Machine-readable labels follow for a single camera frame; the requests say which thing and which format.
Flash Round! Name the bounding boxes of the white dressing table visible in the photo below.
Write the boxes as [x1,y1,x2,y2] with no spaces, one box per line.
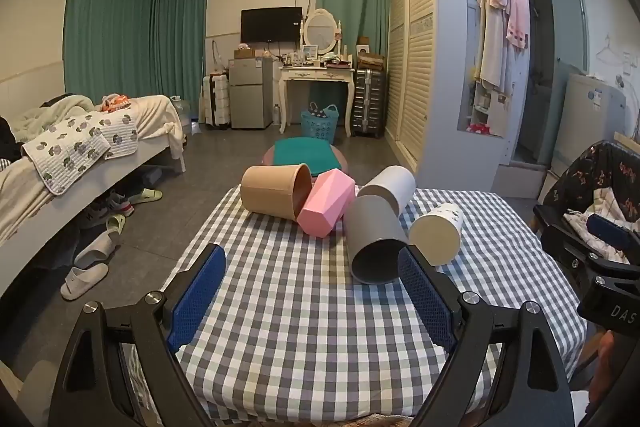
[277,65,356,138]

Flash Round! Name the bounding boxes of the dark grey cup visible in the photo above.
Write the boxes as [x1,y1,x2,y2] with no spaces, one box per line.
[347,195,412,285]

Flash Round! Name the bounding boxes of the grey checked tablecloth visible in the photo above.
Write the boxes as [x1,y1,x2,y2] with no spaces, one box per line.
[127,187,588,426]

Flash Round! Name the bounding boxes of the brown cup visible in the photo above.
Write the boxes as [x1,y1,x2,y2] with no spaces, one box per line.
[240,163,313,222]

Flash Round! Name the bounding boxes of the small grey fridge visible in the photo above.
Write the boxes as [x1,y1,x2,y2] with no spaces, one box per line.
[228,58,275,130]

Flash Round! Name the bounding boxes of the white washing machine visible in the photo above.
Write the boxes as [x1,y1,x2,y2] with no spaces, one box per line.
[552,73,628,178]

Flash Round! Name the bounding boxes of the pink hanging towel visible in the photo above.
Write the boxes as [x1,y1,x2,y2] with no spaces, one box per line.
[505,0,530,52]

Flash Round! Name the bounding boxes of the pink faceted cup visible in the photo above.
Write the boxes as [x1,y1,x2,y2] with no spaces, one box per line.
[297,169,357,240]

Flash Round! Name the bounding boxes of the white bed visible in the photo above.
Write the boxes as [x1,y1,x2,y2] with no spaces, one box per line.
[0,94,188,298]

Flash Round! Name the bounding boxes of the orange packet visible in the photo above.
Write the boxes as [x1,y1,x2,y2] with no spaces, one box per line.
[101,94,132,112]

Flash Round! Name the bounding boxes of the cardboard box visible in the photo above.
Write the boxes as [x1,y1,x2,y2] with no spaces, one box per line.
[356,51,386,70]

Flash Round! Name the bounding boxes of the clear water jug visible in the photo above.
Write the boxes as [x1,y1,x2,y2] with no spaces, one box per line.
[170,96,194,132]

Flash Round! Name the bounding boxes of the white hanging robe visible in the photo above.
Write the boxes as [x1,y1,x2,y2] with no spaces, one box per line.
[474,0,507,88]

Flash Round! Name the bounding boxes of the chair with patterned cloth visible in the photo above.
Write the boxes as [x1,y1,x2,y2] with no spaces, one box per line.
[537,139,640,253]

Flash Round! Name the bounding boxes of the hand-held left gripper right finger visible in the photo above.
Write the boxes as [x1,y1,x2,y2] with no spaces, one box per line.
[397,244,576,427]

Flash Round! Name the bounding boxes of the blue laundry basket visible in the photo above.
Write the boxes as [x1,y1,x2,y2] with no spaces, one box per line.
[301,104,339,144]

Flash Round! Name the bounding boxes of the black television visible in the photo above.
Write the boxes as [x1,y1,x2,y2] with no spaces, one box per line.
[240,7,303,44]

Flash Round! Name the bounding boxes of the white suitcase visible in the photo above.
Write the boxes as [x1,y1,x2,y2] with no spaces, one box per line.
[200,73,231,131]

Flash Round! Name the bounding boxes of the person's right forearm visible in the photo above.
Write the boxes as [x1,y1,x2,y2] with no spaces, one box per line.
[589,331,623,427]

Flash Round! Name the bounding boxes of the dark ribbed suitcase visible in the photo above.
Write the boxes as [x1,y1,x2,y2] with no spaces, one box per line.
[350,68,387,138]

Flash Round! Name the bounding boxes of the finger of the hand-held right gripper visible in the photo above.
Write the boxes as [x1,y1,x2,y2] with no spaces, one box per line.
[533,204,640,295]
[586,213,640,264]

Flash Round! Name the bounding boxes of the flower patterned quilt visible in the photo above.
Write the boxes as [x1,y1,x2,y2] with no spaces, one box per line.
[22,111,138,196]

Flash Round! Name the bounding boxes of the green seat cushion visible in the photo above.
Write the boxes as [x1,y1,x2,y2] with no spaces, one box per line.
[272,138,342,178]

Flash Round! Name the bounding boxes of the round stool green cushion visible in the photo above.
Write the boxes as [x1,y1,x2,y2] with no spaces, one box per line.
[263,142,350,180]

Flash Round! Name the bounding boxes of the wire clothes hanger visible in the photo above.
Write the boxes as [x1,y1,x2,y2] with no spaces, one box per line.
[595,34,636,68]

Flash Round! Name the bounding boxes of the oval white mirror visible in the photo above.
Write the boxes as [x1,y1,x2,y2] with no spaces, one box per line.
[300,8,345,58]

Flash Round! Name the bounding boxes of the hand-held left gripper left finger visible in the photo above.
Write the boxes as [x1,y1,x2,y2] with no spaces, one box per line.
[47,243,227,427]

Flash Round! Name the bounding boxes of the cream white cup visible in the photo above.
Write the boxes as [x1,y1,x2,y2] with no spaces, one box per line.
[409,202,464,266]

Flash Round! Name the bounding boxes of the white sneakers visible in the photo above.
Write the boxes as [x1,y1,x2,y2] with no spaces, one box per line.
[82,191,136,228]

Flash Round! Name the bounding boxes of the cream slatted wardrobe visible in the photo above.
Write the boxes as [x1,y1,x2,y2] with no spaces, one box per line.
[387,0,436,168]

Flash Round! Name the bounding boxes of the white slipper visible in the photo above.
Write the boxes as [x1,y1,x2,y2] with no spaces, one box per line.
[61,263,109,301]
[74,229,121,269]

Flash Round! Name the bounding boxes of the cream blanket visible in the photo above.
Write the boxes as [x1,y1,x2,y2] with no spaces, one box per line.
[0,94,185,248]

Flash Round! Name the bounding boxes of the light grey cup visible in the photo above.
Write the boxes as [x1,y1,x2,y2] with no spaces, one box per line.
[357,165,417,219]

